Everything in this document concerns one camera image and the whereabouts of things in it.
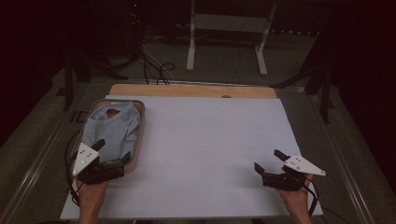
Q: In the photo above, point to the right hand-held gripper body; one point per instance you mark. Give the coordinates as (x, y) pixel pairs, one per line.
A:
(286, 180)

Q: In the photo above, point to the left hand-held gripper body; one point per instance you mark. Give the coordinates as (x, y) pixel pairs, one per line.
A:
(85, 158)

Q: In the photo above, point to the light blue shirt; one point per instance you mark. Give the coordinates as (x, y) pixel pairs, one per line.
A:
(115, 130)

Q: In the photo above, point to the pink basin with grey rim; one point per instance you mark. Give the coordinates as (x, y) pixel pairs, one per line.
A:
(140, 124)

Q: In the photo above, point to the person's right hand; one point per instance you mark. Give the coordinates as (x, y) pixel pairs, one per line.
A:
(297, 200)

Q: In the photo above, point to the person's left hand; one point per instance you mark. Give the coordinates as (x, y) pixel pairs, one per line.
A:
(91, 196)

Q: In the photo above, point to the black stand with long legs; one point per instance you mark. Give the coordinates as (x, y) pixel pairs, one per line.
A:
(68, 84)

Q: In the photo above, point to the black tripod stand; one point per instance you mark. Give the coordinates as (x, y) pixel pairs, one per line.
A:
(325, 93)

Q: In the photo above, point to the dark equipment rack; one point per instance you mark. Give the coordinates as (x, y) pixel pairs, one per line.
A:
(135, 28)

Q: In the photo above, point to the white metal stand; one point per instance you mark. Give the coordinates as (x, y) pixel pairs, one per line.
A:
(227, 22)

